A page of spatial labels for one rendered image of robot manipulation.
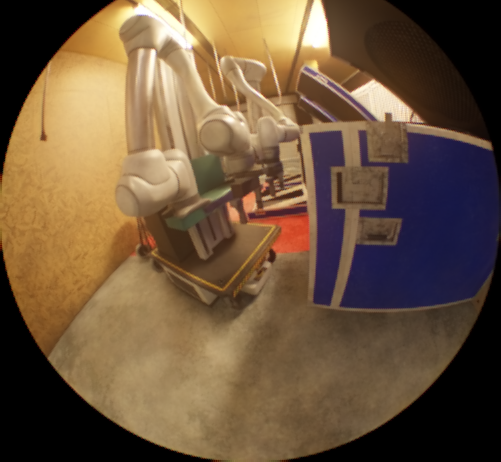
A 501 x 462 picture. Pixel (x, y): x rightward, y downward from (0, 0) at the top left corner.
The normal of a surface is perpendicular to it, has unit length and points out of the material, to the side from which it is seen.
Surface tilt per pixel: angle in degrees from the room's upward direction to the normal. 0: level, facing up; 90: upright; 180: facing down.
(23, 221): 90
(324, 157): 90
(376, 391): 0
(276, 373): 0
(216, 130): 98
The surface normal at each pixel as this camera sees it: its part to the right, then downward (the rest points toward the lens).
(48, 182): 0.97, -0.13
